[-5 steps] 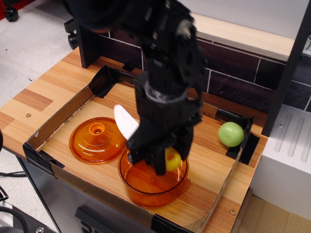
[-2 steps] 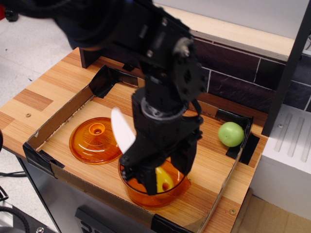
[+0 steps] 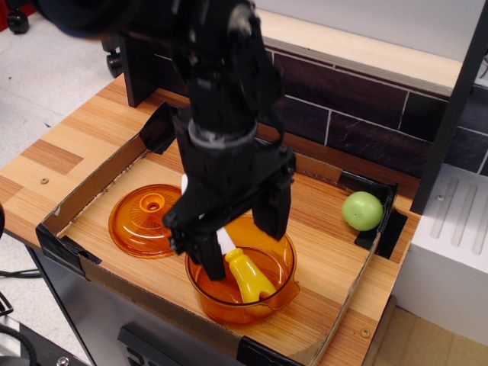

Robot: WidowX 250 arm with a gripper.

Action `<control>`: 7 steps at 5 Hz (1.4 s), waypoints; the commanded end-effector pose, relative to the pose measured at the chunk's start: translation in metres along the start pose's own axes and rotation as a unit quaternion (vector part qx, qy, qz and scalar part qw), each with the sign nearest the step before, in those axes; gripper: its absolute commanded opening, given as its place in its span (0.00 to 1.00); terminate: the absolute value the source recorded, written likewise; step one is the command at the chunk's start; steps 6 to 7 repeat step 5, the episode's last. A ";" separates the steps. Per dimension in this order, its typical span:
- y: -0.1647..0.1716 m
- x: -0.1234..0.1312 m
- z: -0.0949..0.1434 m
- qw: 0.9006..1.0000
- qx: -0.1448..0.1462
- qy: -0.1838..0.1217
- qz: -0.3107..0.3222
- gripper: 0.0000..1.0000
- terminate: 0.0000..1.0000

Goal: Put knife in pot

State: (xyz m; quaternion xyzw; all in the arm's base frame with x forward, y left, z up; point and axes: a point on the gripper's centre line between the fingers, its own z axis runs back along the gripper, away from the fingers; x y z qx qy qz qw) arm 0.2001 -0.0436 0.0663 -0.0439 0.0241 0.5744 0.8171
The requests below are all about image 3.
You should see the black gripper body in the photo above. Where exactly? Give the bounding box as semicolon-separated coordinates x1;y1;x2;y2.
163;108;296;254

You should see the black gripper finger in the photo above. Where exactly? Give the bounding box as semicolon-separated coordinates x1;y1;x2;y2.
252;183;291;240
186;232;226;281

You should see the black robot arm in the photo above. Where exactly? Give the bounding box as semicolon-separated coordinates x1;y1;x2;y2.
34;1;295;281

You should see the orange transparent plastic pot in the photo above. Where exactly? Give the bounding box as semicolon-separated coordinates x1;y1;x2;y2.
185;213;300;325

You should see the cardboard fence with black tape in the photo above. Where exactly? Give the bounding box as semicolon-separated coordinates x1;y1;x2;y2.
37;105;413;365

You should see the orange transparent pot lid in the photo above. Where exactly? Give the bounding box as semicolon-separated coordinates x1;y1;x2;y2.
108;184;181;258

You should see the green toy apple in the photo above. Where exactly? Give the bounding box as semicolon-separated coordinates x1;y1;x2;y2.
342;191;384;231

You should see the dark brick backsplash panel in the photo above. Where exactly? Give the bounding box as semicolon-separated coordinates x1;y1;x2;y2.
149;15;488;178

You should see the black chair caster base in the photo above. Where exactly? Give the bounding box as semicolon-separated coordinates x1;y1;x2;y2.
101;34;123;78

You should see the white toy sink block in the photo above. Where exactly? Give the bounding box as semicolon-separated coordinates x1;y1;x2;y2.
393;165;487;345

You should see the black caster wheel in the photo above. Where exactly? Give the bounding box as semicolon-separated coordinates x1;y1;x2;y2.
7;8;29;34

